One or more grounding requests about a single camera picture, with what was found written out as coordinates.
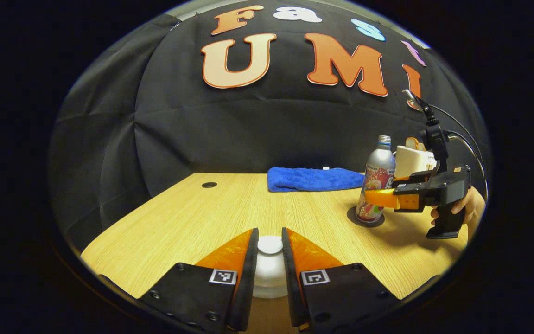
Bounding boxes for silver water bottle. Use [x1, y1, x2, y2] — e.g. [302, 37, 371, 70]
[356, 135, 396, 223]

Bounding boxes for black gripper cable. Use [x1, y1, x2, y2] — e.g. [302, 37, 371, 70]
[448, 134, 480, 173]
[427, 104, 488, 186]

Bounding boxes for blue towel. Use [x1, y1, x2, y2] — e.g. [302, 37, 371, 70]
[267, 167, 365, 193]

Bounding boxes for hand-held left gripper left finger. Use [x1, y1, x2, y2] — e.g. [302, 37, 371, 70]
[137, 228, 259, 332]

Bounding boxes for dark round coaster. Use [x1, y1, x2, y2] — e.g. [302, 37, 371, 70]
[347, 206, 386, 228]

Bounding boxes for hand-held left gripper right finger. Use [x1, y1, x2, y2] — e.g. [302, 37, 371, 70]
[282, 227, 402, 332]

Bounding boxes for black backdrop cloth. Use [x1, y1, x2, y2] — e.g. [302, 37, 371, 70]
[49, 0, 490, 253]

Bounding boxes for white toaster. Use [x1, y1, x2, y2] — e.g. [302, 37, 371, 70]
[394, 145, 437, 179]

